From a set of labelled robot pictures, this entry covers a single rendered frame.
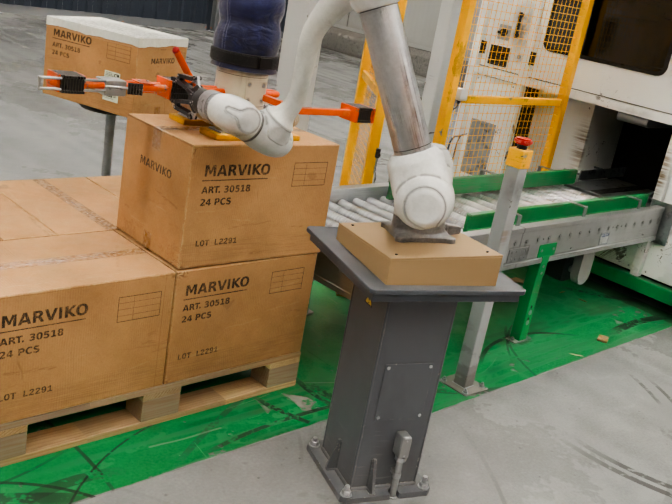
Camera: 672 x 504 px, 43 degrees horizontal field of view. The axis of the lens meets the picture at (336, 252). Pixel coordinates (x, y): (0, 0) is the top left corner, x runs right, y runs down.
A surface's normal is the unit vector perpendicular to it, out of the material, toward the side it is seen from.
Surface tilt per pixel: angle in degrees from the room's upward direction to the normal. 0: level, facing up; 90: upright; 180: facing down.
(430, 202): 94
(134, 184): 90
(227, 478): 0
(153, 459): 0
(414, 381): 90
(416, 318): 90
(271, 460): 0
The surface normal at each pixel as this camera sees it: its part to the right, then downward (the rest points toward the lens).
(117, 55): -0.44, 0.22
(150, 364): 0.67, 0.35
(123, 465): 0.17, -0.93
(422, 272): 0.38, 0.36
